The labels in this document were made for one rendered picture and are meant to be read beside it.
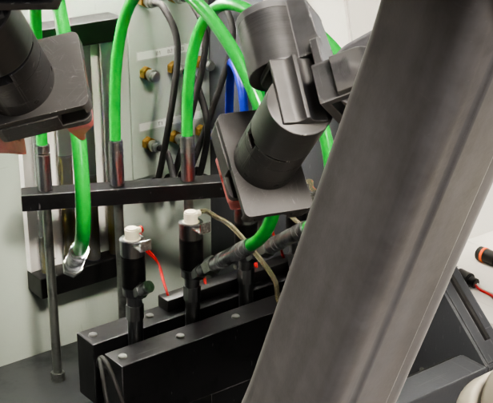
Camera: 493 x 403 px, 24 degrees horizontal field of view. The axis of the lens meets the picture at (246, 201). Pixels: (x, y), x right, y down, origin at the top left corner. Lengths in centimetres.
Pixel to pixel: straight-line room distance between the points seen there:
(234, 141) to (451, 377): 45
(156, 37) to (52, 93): 72
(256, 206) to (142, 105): 61
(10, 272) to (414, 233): 117
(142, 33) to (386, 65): 116
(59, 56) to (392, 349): 48
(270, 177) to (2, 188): 60
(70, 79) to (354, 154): 46
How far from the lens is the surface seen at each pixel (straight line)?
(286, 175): 100
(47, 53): 89
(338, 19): 149
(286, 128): 93
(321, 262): 47
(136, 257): 130
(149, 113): 161
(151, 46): 159
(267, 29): 97
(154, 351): 132
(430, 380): 134
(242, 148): 100
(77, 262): 116
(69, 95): 87
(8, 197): 154
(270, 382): 51
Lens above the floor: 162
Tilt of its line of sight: 22 degrees down
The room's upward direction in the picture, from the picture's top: straight up
